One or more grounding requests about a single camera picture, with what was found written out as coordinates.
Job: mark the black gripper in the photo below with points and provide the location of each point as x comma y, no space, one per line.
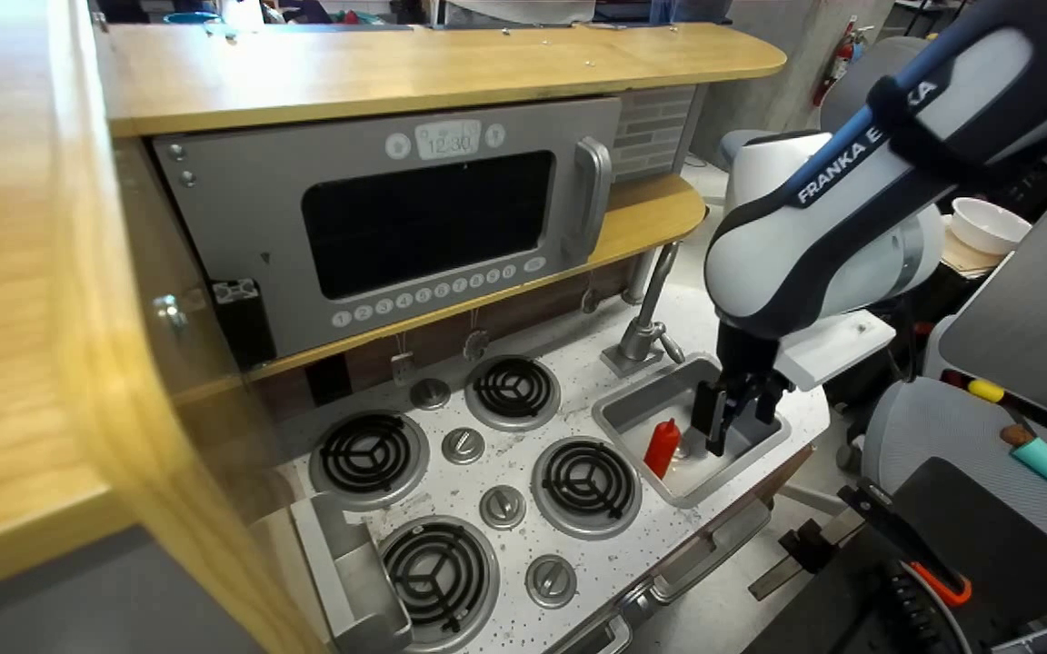
748,356

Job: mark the red sauce bottle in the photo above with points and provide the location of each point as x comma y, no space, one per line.
662,450

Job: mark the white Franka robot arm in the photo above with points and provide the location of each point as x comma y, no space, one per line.
827,241

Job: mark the gray toy sink basin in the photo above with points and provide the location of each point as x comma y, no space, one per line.
633,413

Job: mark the gray toy faucet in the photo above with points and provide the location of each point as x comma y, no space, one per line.
644,330

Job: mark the black coil stove burner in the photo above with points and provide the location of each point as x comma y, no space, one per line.
370,457
586,481
438,577
513,392

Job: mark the gray padded seat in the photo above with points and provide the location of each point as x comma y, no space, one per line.
935,422

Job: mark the black cabinet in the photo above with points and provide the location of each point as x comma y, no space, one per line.
925,338

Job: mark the gray stove knob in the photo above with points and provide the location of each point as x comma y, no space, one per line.
502,505
430,393
551,579
462,446

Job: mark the black rod with yellow band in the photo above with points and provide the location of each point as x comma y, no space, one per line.
986,392

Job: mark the orange hook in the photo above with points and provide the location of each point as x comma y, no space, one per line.
946,589

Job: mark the black equipment case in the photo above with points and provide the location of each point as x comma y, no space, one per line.
982,548

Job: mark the light wooden board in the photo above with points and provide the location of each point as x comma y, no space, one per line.
966,256

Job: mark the gray vent panel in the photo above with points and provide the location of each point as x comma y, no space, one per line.
656,134

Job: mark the gray slanted panel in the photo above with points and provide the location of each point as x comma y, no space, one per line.
1033,315

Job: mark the white bowl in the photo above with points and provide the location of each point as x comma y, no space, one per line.
992,224

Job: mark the red fire extinguisher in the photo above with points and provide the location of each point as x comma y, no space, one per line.
837,56

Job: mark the long wooden shelf board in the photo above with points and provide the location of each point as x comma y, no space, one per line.
427,71

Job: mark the person in light shirt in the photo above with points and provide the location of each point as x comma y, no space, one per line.
509,10

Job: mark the gray toy microwave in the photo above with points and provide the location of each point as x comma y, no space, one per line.
245,204

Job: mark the wooden side panel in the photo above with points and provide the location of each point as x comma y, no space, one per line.
17,302

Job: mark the white wrist mount plate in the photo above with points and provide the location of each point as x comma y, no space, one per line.
837,345

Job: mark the black hinge bracket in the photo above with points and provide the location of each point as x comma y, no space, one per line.
242,322

